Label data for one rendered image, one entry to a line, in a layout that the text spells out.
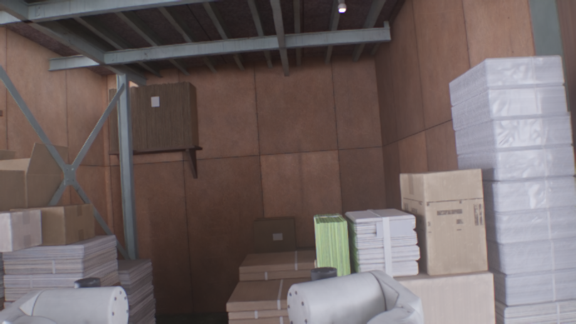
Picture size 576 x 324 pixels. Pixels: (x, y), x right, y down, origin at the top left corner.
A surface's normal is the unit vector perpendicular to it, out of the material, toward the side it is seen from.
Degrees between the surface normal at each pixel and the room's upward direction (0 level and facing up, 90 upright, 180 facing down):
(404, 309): 14
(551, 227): 90
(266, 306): 88
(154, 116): 90
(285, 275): 90
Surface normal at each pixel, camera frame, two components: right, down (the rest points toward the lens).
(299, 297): -0.92, 0.05
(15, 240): 1.00, -0.07
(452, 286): -0.04, -0.03
